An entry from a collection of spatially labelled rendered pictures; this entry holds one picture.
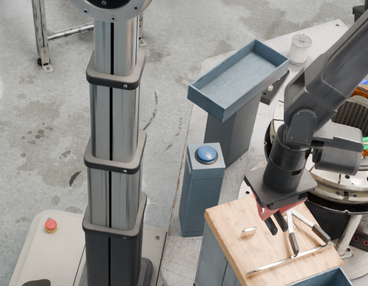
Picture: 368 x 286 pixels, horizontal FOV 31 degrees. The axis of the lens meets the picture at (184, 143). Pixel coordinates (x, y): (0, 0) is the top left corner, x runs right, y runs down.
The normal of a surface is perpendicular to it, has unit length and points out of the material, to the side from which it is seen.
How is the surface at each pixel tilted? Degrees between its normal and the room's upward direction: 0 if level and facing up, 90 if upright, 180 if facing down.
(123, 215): 90
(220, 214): 0
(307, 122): 80
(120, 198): 90
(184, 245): 0
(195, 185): 90
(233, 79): 0
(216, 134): 90
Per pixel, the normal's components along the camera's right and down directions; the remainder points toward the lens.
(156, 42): 0.08, -0.67
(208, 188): 0.15, 0.74
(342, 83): 0.04, 0.47
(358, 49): -0.17, 0.57
